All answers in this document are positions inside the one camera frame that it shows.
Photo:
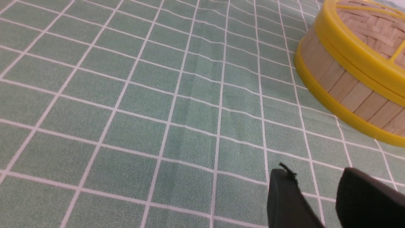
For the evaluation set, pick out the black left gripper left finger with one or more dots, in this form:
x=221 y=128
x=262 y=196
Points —
x=286 y=206

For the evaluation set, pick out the green white checkered tablecloth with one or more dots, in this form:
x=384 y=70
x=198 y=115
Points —
x=165 y=114

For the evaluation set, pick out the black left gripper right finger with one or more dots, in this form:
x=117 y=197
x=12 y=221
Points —
x=364 y=202

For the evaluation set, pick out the bamboo steamer basket yellow rim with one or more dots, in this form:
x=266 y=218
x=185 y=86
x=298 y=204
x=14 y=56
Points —
x=345 y=96

